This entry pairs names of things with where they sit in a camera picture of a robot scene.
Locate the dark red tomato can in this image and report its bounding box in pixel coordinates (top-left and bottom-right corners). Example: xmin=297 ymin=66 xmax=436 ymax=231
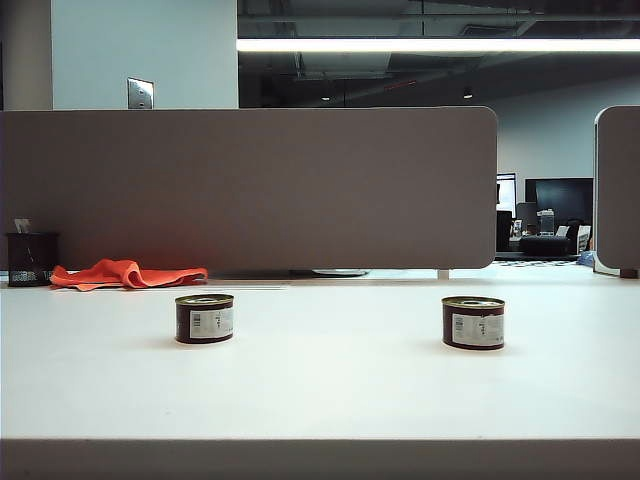
xmin=174 ymin=293 xmax=235 ymax=345
xmin=440 ymin=295 xmax=506 ymax=352

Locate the grey desk divider panel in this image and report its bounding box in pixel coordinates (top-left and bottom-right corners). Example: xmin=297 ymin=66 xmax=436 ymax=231
xmin=0 ymin=105 xmax=499 ymax=272

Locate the orange cloth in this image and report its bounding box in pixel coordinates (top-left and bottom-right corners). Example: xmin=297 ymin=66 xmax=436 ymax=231
xmin=49 ymin=258 xmax=209 ymax=292

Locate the black white checkerboard sheet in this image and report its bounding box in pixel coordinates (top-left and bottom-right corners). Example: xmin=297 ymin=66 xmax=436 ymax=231
xmin=493 ymin=258 xmax=577 ymax=267

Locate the long ceiling light strip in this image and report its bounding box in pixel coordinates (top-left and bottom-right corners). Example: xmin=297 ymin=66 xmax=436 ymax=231
xmin=236 ymin=37 xmax=640 ymax=53

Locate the black round ottoman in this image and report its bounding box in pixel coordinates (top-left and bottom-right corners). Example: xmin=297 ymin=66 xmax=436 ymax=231
xmin=518 ymin=235 xmax=572 ymax=258

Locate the large black screen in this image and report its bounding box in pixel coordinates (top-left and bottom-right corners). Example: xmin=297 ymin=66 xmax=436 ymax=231
xmin=524 ymin=177 xmax=595 ymax=222

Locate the black mesh pen holder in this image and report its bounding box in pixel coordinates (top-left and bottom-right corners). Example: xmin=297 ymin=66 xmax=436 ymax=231
xmin=5 ymin=231 xmax=61 ymax=288

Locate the right grey divider panel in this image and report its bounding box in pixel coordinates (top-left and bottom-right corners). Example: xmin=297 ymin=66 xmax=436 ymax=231
xmin=593 ymin=105 xmax=640 ymax=278

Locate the white board with frame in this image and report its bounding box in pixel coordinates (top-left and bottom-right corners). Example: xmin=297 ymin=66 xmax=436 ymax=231
xmin=496 ymin=172 xmax=518 ymax=215

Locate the metal wall outlet plate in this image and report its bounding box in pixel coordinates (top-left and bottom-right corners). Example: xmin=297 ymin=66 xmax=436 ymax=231
xmin=126 ymin=76 xmax=156 ymax=111

